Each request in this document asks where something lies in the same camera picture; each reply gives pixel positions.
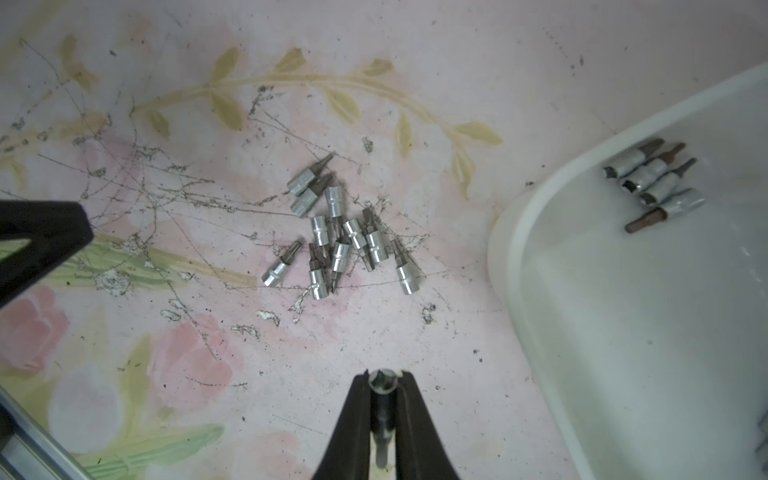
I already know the aluminium mounting rail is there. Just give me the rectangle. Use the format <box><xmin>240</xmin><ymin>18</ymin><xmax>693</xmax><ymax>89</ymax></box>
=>
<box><xmin>1</xmin><ymin>389</ymin><xmax>91</xmax><ymax>480</ymax></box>

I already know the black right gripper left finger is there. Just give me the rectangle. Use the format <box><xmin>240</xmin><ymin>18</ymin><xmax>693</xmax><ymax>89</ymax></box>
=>
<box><xmin>313</xmin><ymin>371</ymin><xmax>371</xmax><ymax>480</ymax></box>

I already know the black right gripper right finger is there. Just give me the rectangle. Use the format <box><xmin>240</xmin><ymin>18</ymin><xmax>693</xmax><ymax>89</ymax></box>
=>
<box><xmin>395</xmin><ymin>371</ymin><xmax>460</xmax><ymax>480</ymax></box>

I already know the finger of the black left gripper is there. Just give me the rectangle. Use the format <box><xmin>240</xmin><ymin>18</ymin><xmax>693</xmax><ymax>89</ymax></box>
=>
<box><xmin>1</xmin><ymin>200</ymin><xmax>94</xmax><ymax>306</ymax></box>

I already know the silver bit pile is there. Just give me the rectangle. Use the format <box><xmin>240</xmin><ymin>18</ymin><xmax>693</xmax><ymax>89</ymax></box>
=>
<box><xmin>325</xmin><ymin>185</ymin><xmax>345</xmax><ymax>219</ymax></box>
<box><xmin>261</xmin><ymin>240</ymin><xmax>303</xmax><ymax>287</ymax></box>
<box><xmin>391</xmin><ymin>239</ymin><xmax>419</xmax><ymax>295</ymax></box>
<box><xmin>602</xmin><ymin>138</ymin><xmax>665</xmax><ymax>180</ymax></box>

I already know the silver bit pile bottom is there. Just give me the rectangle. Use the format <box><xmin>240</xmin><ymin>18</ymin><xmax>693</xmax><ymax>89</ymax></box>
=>
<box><xmin>261</xmin><ymin>240</ymin><xmax>303</xmax><ymax>287</ymax></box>

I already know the silver bit brown tip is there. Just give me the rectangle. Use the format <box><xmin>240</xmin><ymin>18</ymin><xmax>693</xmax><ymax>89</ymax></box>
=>
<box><xmin>287</xmin><ymin>152</ymin><xmax>335</xmax><ymax>196</ymax></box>

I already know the white plastic storage box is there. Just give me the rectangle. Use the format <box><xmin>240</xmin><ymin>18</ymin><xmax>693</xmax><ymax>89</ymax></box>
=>
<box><xmin>487</xmin><ymin>65</ymin><xmax>767</xmax><ymax>479</ymax></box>

